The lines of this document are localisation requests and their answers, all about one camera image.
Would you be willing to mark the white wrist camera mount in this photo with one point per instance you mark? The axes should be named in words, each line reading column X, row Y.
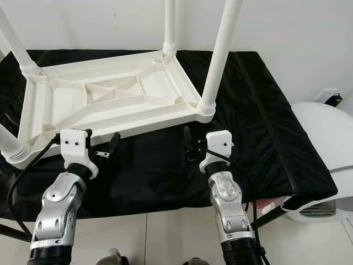
column 220, row 142
column 74, row 143

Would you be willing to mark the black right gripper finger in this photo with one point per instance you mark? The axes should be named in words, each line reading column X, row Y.
column 188, row 141

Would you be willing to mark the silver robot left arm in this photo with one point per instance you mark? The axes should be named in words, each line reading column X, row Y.
column 58, row 215

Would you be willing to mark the silver robot left leg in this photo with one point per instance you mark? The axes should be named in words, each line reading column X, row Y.
column 116, row 258

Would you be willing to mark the white ribbed plastic table top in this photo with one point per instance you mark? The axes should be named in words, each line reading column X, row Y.
column 49, row 110

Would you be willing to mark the black quilted bench cover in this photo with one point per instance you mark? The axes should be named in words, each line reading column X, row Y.
column 171, row 176

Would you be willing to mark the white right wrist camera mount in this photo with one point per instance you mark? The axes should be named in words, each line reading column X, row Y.
column 220, row 142

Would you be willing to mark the silver robot right leg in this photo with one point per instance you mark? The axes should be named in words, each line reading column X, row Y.
column 196, row 261

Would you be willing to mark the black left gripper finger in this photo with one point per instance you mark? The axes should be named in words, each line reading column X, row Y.
column 115, row 142
column 89, row 132

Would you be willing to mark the black metal bench leg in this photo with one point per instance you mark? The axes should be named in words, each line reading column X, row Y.
column 14, row 232
column 267, row 215

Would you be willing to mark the small pink object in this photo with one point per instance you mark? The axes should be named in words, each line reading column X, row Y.
column 265, row 204

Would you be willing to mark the wall socket with black plug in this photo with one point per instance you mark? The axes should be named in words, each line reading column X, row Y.
column 333, row 99

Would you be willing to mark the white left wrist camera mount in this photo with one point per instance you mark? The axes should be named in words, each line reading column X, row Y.
column 74, row 143

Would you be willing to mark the silver robot leg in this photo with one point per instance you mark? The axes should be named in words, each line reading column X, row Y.
column 116, row 258
column 196, row 261

